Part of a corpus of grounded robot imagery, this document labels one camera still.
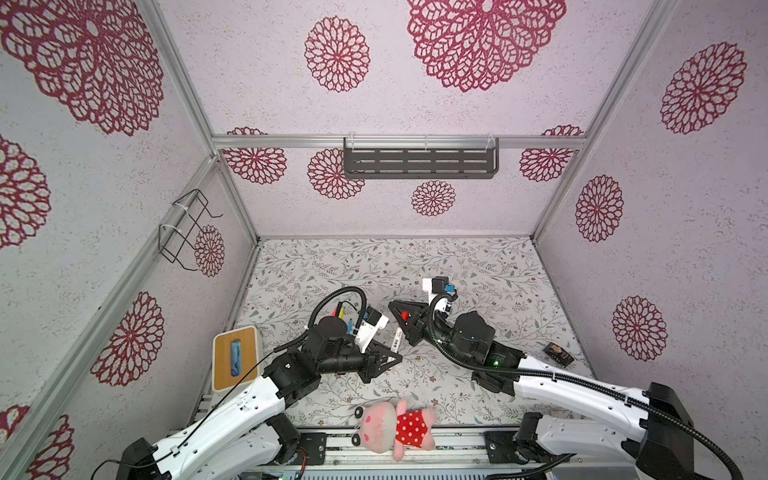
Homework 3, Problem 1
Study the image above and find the white red-tip marker pen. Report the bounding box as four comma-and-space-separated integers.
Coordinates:
390, 327, 403, 353

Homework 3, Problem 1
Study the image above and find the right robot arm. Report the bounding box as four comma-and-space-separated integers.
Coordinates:
388, 294, 743, 479

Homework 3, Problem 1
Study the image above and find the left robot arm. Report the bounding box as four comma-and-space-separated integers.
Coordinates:
116, 314, 402, 479

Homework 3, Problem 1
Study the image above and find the pink plush pig toy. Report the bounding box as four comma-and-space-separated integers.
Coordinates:
351, 400, 437, 462

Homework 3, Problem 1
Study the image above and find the small dark brown object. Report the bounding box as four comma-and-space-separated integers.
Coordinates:
543, 342, 575, 367

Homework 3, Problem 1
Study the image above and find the white wooden-top box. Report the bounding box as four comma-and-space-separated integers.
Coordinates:
211, 325, 265, 395

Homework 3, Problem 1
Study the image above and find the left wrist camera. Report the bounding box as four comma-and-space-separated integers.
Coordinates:
354, 307, 389, 353

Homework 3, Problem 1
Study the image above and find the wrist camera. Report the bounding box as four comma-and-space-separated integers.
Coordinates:
354, 307, 389, 353
422, 276, 458, 314

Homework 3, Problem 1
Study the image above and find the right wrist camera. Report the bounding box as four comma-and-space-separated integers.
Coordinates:
422, 276, 458, 314

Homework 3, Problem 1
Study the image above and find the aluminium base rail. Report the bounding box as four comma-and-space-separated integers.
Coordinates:
154, 424, 660, 475

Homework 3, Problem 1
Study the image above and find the dark grey wall shelf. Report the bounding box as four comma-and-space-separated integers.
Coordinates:
342, 138, 500, 180

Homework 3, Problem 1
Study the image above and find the black wire wall rack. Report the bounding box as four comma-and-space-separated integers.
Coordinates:
156, 188, 222, 272

